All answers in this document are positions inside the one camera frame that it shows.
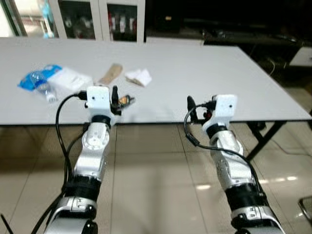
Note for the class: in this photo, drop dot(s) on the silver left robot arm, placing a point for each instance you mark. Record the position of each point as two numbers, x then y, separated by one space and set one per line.
92 156

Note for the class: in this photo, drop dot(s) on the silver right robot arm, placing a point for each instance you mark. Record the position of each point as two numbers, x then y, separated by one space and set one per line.
234 165

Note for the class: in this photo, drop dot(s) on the small dark orange wrapper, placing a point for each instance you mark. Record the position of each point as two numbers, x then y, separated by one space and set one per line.
127 101

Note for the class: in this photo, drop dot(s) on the brown paper piece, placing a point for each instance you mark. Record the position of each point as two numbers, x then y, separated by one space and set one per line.
110 73

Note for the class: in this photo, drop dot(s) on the white crumpled tissue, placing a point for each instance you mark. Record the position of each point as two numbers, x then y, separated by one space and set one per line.
139 77

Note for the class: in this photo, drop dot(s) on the white plastic bag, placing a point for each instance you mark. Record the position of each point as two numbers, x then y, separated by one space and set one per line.
70 79

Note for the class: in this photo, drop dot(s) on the blue plastic packet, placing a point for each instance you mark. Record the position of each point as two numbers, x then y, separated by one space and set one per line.
51 69

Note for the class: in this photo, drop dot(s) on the clear plastic bottle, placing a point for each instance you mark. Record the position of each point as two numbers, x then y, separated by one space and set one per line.
43 87

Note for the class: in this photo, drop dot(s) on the white glass door cabinet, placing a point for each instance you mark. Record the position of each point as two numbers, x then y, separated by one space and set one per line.
102 19

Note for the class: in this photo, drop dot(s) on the dark desk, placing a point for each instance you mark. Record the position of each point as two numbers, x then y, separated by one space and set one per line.
234 29

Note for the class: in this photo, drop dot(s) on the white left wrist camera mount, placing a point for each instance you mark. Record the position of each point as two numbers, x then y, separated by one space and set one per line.
99 99

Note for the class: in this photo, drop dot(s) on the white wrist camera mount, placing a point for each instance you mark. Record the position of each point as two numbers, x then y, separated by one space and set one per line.
99 99
225 108

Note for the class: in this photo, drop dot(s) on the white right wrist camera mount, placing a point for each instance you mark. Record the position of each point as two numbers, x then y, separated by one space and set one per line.
225 108

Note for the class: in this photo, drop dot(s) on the black table leg frame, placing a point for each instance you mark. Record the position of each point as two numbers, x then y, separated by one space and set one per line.
265 139

